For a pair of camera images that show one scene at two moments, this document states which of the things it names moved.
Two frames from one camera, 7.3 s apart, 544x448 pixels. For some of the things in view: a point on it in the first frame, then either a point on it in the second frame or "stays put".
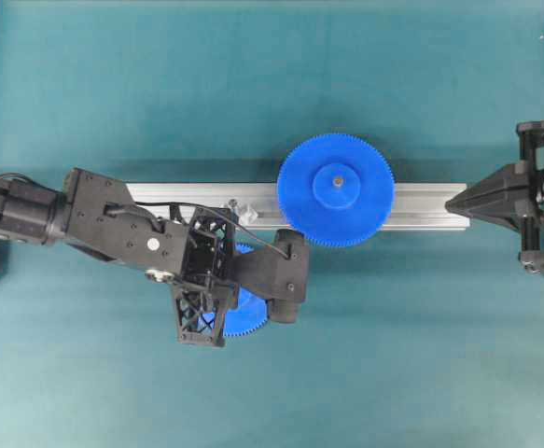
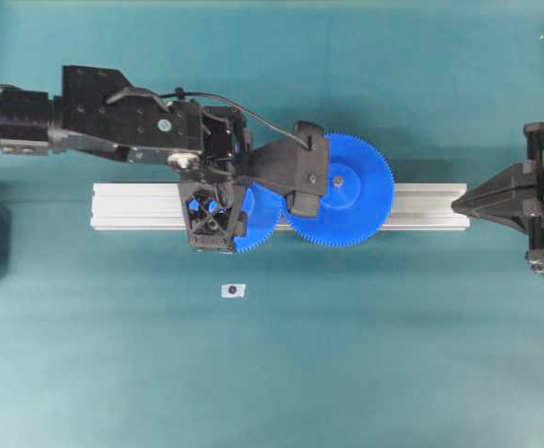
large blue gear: [337, 189] stays put
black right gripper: [203, 291] → [214, 201]
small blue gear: [250, 314] → [266, 214]
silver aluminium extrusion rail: [417, 206] stays put
